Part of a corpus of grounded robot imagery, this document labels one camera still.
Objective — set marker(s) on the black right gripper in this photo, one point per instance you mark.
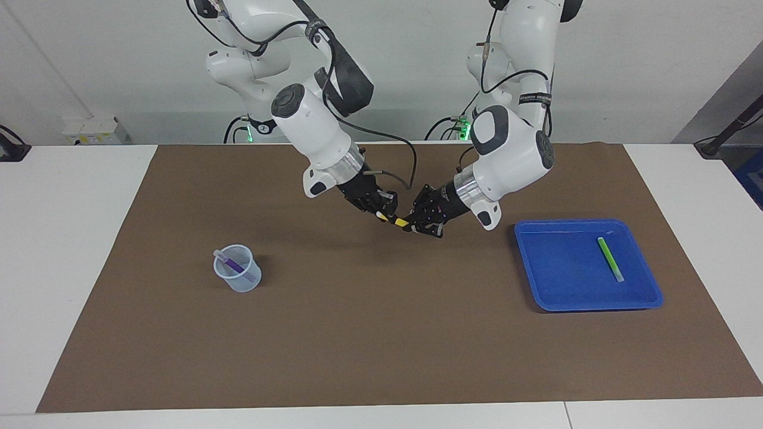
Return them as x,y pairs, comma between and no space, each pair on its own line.
360,189

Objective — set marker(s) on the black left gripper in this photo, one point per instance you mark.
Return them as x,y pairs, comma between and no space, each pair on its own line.
448,205

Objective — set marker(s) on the yellow pen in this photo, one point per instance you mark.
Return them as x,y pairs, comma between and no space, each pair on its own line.
400,222

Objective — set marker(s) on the purple pen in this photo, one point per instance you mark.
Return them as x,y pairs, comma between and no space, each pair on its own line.
235,266

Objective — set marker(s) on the green pen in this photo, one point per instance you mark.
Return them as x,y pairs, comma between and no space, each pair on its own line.
609,257

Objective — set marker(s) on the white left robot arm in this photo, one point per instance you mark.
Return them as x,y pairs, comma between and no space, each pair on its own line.
512,149

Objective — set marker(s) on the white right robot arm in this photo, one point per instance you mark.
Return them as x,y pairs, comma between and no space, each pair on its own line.
310,119

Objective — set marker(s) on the brown table mat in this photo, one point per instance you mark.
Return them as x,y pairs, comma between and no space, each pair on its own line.
369,345

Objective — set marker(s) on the translucent plastic cup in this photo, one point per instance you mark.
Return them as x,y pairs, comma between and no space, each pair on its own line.
244,283

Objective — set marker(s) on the blue plastic tray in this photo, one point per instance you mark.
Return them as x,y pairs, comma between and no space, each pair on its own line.
572,280

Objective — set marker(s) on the black stand leg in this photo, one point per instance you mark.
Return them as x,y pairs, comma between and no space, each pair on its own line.
730,130

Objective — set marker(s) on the blue box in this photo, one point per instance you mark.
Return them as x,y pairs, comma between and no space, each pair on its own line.
752,179

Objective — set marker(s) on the black table clamp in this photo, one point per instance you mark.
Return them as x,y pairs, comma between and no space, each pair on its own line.
12,149

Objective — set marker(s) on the white wall socket box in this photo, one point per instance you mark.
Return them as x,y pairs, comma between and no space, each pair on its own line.
95,130

